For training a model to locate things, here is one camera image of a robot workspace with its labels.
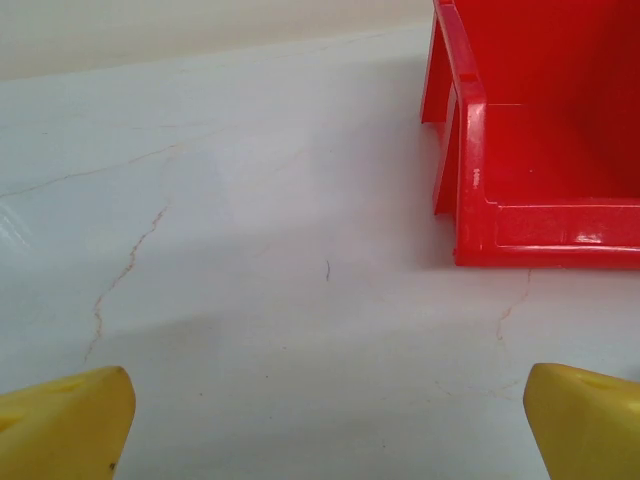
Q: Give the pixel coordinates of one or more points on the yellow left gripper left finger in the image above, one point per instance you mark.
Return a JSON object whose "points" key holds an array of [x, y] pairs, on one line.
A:
{"points": [[60, 430]]}

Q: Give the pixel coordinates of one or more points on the red plastic bin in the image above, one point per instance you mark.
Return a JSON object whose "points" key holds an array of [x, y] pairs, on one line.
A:
{"points": [[550, 150]]}

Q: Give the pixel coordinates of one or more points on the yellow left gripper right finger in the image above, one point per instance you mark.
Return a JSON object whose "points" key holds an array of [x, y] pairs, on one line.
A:
{"points": [[585, 430]]}

